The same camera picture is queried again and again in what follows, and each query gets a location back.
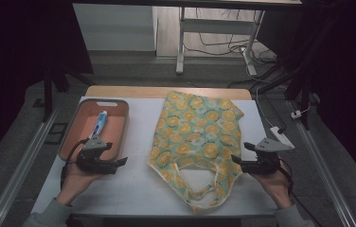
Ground white desk frame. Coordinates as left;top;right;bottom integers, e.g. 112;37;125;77
175;6;266;77

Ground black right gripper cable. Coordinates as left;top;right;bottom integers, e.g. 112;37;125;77
279;159;325;227

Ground pink plastic basket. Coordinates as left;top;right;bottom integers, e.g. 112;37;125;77
58;97;131;163

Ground white power strip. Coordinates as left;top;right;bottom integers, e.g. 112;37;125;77
269;126;295;149

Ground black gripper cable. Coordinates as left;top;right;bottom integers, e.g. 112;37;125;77
60;137;90;191
279;159;325;227

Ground metal floor rail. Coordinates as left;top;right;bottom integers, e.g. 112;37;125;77
288;100;356;227
0;107;61;227

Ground black floor cables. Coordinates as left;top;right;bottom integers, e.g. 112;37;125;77
184;8;278;64

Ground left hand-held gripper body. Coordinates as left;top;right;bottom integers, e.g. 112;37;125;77
76;135;118;175

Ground blue and white toothpaste tube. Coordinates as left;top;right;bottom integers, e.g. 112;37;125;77
89;110;109;140

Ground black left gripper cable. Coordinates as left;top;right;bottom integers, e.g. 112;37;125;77
60;137;90;191

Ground black stand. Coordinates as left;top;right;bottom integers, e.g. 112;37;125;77
42;62;95;124
284;18;326;131

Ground person's left hand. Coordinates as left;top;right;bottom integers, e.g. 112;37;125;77
56;163;105;206

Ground person's right hand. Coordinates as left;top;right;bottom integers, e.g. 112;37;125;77
250;169;294;210

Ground white table mat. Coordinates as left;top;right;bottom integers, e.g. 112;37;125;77
30;96;278;218

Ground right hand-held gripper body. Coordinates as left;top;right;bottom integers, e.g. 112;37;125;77
240;137;294;176

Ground fruit print cloth bag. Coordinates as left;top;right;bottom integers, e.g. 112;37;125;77
147;90;246;214

